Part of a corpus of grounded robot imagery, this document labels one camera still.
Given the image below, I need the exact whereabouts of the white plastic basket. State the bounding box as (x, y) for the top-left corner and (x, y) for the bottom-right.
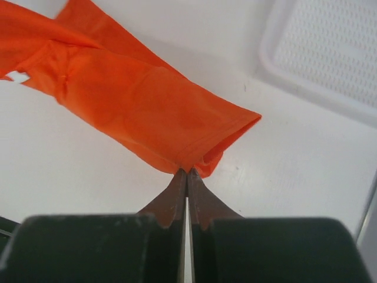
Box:
(259, 1), (376, 126)

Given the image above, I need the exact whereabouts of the orange t shirt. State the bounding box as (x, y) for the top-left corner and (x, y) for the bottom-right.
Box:
(1, 1), (261, 177)

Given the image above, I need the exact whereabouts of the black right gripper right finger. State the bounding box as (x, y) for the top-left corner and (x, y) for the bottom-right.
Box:
(187, 170), (372, 282)

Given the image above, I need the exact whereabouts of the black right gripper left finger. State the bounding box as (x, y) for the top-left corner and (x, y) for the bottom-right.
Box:
(1, 170), (187, 282)

